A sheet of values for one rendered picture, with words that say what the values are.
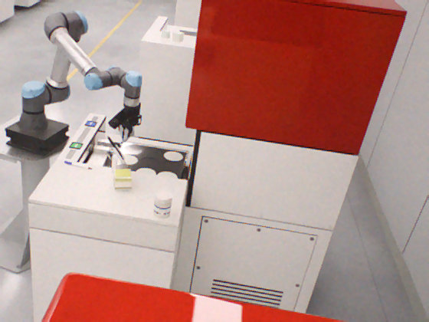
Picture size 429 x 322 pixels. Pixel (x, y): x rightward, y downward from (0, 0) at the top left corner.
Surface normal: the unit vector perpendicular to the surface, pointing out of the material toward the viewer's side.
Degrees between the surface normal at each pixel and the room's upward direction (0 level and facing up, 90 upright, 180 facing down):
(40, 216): 90
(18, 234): 90
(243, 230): 90
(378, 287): 0
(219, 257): 90
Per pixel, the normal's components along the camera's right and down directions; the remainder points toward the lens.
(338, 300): 0.11, -0.85
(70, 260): -0.14, 0.50
